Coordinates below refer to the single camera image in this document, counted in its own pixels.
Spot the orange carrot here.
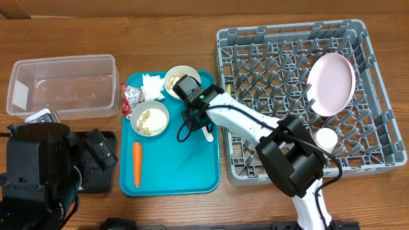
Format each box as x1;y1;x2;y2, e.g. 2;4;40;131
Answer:
132;142;143;188

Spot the cream bowl with peanuts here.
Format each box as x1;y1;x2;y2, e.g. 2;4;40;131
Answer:
164;65;201;100

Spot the yellow plastic spoon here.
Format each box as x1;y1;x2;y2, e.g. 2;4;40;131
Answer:
226;84;231;95

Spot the white paper cup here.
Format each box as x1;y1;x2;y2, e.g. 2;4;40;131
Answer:
313;128;337;153

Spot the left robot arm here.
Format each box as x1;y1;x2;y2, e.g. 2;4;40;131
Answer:
1;123;118;229

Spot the grey dishwasher rack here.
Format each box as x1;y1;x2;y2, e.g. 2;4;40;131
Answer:
216;19;408;176

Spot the crumpled white napkin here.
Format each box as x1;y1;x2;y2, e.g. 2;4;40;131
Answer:
141;73;165;101

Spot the black plastic tray bin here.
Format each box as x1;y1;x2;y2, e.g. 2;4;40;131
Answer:
70;131;116;194

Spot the clear plastic bin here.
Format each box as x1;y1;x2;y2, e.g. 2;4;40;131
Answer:
6;54;120;120

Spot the red silver foil wrapper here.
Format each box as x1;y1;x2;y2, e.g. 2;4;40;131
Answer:
121;83;144;120

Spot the pink round plate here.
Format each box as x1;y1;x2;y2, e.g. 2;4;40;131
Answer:
307;53;355;117

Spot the grey bowl with rice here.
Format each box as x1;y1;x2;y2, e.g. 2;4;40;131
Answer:
130;101;169;137

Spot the teal plastic tray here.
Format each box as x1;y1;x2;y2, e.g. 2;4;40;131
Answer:
119;70;221;197

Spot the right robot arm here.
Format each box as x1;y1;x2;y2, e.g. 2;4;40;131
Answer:
173;75;332;229

